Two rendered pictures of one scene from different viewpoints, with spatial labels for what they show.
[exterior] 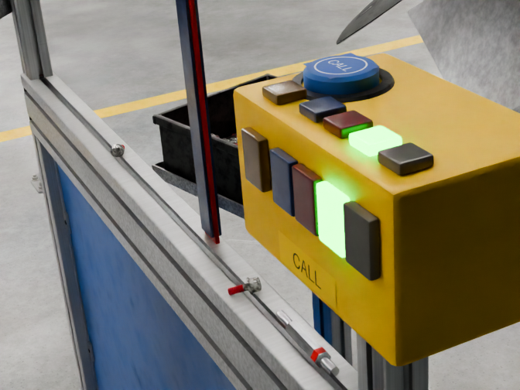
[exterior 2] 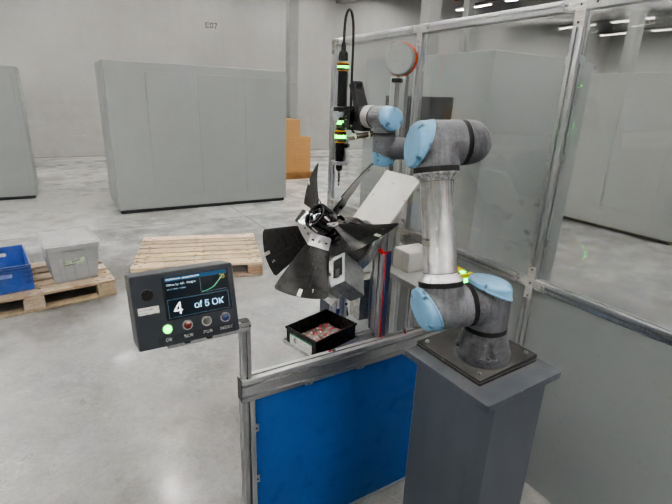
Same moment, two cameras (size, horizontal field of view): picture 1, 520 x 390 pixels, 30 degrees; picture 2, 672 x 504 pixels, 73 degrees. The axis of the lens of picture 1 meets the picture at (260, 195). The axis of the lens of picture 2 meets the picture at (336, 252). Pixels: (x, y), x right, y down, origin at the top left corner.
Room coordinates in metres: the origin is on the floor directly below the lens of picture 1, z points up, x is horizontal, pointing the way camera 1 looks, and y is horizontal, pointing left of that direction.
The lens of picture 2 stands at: (1.09, 1.50, 1.69)
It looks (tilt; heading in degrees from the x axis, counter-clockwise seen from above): 19 degrees down; 263
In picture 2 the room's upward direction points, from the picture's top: 2 degrees clockwise
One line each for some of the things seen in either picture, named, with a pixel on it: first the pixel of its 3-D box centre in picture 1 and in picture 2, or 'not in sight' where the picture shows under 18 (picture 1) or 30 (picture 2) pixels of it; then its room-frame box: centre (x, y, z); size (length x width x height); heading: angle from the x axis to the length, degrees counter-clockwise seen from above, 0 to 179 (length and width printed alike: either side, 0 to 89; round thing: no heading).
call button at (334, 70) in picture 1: (341, 77); not in sight; (0.49, -0.05, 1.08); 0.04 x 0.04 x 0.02
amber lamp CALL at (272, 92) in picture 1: (284, 92); not in sight; (0.47, -0.02, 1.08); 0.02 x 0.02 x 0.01; 24
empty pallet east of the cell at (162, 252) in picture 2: not in sight; (199, 255); (1.93, -3.15, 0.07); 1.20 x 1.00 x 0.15; 8
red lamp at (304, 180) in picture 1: (308, 200); not in sight; (0.41, -0.02, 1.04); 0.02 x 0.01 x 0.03; 24
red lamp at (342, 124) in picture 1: (347, 124); not in sight; (0.42, -0.04, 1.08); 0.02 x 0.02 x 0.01; 24
